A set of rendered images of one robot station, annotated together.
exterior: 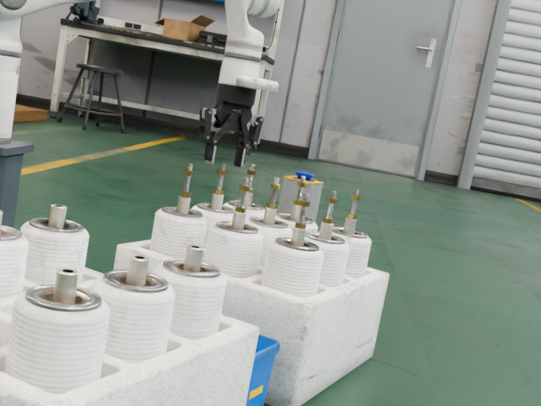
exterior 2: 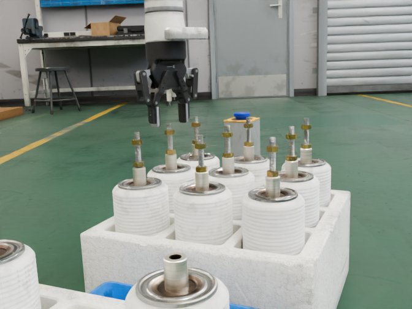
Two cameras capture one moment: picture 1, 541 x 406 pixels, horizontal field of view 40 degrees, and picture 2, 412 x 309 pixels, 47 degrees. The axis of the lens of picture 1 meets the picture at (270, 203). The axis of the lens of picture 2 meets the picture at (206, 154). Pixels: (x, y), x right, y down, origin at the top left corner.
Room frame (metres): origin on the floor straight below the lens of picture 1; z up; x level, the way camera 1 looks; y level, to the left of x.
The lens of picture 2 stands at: (0.53, 0.07, 0.45)
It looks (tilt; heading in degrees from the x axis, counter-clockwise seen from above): 11 degrees down; 358
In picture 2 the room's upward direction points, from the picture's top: 2 degrees counter-clockwise
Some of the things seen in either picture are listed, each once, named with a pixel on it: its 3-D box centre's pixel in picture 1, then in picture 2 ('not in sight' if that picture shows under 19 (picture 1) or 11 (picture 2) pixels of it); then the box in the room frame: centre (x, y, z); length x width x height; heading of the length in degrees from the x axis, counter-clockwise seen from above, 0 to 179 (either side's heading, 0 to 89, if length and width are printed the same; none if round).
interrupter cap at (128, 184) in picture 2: (182, 212); (140, 184); (1.32, 0.15, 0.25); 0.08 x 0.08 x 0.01
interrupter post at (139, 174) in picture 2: (183, 205); (139, 176); (1.32, 0.15, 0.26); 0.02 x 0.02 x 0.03
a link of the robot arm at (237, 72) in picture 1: (245, 71); (170, 23); (1.42, 0.09, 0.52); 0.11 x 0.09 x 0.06; 40
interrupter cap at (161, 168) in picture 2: (216, 209); (171, 168); (1.43, 0.10, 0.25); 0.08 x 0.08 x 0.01
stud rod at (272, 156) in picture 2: (302, 215); (272, 162); (1.22, -0.06, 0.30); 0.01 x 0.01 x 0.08
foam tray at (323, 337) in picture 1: (253, 304); (230, 254); (1.38, 0.00, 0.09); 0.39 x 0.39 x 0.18; 64
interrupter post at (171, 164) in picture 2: (216, 202); (171, 162); (1.43, 0.10, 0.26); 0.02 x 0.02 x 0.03
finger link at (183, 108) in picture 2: (239, 157); (183, 113); (1.45, 0.08, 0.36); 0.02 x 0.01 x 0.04; 40
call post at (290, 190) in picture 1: (291, 246); (243, 182); (1.67, -0.06, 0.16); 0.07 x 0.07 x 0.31; 64
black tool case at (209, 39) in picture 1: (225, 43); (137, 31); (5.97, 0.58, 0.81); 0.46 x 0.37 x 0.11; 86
